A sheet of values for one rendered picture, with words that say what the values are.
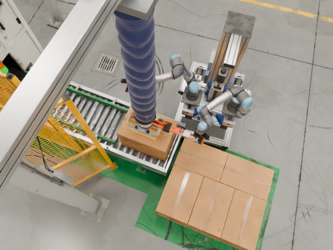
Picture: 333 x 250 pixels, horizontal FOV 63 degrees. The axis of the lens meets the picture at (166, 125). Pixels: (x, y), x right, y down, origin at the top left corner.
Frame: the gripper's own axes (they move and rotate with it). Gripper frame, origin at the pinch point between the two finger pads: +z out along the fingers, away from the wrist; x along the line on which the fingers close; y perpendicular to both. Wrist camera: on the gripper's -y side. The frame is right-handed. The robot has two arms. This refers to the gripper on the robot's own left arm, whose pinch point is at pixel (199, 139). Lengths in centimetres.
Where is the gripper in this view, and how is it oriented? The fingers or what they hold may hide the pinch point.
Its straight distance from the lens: 280.5
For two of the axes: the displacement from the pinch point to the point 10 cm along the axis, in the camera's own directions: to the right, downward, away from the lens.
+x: -3.9, 8.5, -3.6
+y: -9.2, -3.7, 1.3
